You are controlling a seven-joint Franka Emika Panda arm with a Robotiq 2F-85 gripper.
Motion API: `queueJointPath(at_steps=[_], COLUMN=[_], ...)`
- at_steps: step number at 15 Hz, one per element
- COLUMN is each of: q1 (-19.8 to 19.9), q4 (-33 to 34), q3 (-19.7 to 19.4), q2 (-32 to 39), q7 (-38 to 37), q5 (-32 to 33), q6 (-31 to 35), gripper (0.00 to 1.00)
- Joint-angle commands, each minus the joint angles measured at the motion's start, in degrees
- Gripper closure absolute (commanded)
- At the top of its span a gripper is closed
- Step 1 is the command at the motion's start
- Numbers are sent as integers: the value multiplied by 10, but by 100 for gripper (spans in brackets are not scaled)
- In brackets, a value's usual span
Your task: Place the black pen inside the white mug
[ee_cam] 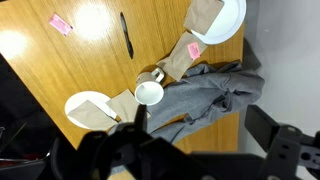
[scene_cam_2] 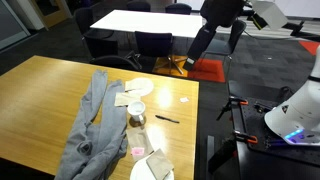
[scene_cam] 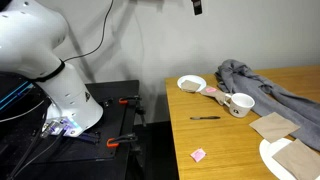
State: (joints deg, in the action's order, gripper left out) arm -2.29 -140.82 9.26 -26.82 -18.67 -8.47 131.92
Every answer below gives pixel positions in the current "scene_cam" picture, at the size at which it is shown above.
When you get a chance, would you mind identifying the black pen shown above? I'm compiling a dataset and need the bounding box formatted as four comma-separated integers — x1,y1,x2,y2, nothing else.
189,115,222,121

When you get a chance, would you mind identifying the brown paper napkin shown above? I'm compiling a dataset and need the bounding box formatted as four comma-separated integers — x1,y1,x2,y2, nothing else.
271,138,320,180
180,79,202,94
248,111,301,144
199,85,232,107

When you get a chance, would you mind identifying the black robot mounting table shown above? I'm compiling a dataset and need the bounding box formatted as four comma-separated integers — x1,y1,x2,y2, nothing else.
0,79,141,180

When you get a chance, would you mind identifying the black hanging device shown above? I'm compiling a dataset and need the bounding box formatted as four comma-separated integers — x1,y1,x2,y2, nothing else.
190,0,203,16

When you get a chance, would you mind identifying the grey cloth garment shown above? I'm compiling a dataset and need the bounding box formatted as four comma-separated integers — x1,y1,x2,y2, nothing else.
214,59,320,153

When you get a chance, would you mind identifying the large white plate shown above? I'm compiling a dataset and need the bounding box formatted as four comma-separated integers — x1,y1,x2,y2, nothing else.
258,137,320,180

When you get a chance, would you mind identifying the black box with blue stripes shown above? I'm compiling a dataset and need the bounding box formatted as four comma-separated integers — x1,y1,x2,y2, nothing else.
0,71,51,124

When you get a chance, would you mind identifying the thin black wall cable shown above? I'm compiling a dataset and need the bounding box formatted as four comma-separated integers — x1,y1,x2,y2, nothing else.
63,0,115,63

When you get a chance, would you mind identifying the black base cable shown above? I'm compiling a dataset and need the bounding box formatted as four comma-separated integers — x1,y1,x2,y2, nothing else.
13,129,68,176
6,131,43,180

